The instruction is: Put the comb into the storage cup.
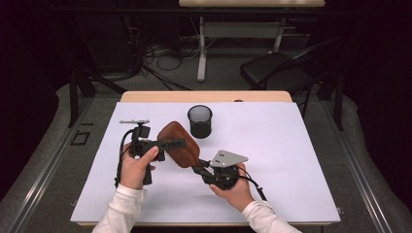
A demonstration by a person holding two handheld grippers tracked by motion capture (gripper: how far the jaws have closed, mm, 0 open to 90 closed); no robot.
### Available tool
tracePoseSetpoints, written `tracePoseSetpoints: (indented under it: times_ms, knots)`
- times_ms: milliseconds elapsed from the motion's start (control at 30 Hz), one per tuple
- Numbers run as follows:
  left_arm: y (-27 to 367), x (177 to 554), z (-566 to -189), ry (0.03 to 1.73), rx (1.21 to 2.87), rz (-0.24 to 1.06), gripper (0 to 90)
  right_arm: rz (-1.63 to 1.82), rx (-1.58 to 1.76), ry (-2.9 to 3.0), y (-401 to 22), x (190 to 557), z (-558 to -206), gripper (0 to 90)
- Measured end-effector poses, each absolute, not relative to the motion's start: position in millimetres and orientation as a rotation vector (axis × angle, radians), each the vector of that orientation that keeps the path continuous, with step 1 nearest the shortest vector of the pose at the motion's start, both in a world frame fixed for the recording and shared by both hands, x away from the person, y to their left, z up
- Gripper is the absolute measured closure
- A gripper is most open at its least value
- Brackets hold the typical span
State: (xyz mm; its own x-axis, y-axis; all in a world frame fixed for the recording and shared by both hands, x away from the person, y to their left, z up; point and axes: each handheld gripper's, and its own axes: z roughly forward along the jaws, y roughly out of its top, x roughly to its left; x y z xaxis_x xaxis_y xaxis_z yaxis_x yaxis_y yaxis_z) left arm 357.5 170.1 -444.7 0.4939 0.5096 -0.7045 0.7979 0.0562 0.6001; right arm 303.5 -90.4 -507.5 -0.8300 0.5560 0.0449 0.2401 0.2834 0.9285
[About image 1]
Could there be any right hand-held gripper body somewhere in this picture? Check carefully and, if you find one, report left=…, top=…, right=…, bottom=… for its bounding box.
left=203, top=149, right=250, bottom=191

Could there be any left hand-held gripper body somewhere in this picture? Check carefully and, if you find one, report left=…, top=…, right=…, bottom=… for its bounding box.
left=119, top=118, right=163, bottom=186

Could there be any brown wooden hairbrush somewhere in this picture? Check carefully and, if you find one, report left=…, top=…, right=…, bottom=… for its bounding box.
left=156, top=120, right=206, bottom=170

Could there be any person's left hand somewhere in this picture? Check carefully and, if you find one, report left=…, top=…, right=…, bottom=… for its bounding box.
left=120, top=145, right=160, bottom=191

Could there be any person's right hand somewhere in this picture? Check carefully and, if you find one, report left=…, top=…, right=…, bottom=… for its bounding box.
left=208, top=162, right=257, bottom=214

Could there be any black mesh cup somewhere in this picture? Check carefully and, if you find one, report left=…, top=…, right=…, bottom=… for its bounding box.
left=187, top=104, right=214, bottom=140

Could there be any white table sheet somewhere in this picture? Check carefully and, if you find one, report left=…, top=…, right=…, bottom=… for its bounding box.
left=70, top=101, right=342, bottom=225

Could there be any black metal stand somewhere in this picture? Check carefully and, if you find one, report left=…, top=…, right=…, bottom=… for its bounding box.
left=66, top=69, right=129, bottom=128
left=333, top=71, right=345, bottom=132

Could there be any black folding chair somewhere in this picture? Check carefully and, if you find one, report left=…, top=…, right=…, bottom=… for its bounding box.
left=239, top=36, right=344, bottom=119

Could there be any white-legged desk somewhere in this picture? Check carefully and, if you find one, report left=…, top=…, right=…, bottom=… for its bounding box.
left=178, top=0, right=326, bottom=83

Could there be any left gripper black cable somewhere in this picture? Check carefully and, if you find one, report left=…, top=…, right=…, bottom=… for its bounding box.
left=114, top=128, right=135, bottom=189

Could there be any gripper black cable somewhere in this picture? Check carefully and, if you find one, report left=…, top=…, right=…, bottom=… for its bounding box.
left=237, top=167, right=268, bottom=202
left=114, top=128, right=135, bottom=189

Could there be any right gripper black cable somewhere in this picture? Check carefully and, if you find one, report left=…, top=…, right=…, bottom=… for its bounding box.
left=237, top=167, right=268, bottom=202

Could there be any bundle of floor cables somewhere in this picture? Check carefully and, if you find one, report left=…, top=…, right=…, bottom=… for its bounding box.
left=122, top=16, right=202, bottom=91

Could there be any metal floor rail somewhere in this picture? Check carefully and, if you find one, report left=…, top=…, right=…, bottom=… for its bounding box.
left=6, top=96, right=98, bottom=233
left=319, top=96, right=395, bottom=233

